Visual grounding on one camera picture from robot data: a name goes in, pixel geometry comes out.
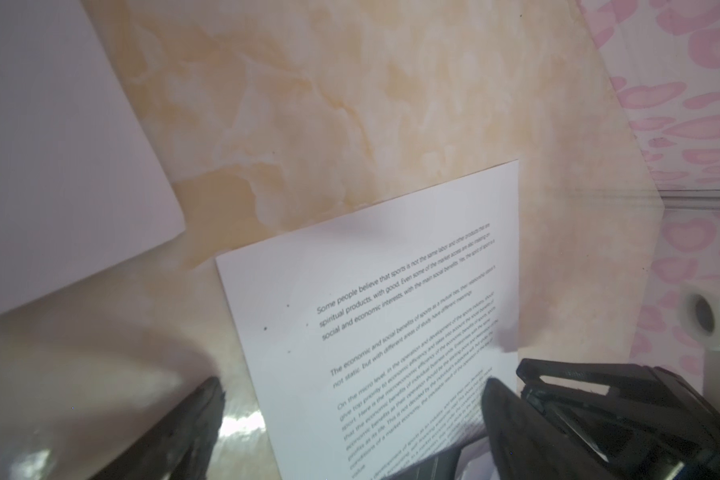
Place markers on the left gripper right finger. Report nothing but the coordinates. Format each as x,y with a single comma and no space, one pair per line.
525,446

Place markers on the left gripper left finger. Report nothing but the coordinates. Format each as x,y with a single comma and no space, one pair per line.
180,445

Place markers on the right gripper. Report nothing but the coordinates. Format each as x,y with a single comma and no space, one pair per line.
656,426

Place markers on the black and white folder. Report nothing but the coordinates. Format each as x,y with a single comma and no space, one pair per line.
471,461

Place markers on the centre highlighted paper sheet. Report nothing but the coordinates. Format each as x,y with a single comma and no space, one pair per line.
369,338

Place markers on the far left paper sheet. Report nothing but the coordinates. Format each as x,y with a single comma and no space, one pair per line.
81,188

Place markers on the right corner aluminium post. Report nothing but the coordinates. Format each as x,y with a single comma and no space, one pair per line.
697,200

